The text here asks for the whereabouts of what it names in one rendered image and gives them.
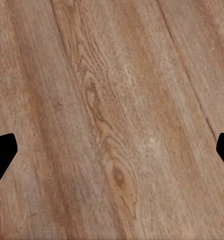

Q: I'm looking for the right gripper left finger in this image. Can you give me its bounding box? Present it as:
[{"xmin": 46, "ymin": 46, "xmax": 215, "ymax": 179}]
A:
[{"xmin": 0, "ymin": 133, "xmax": 18, "ymax": 180}]

